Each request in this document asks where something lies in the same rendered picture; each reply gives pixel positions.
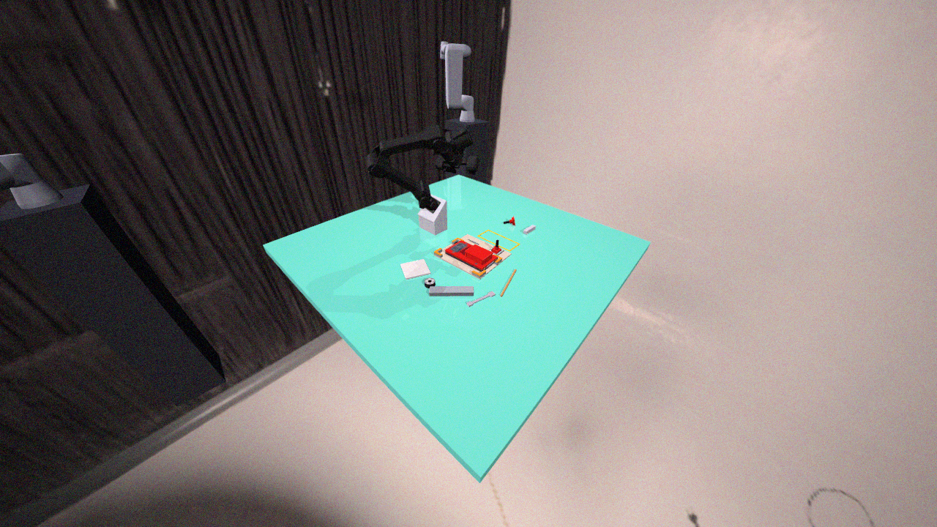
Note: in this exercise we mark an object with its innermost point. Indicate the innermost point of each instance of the white flat square panel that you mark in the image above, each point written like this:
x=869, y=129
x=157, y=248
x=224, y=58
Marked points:
x=415, y=269

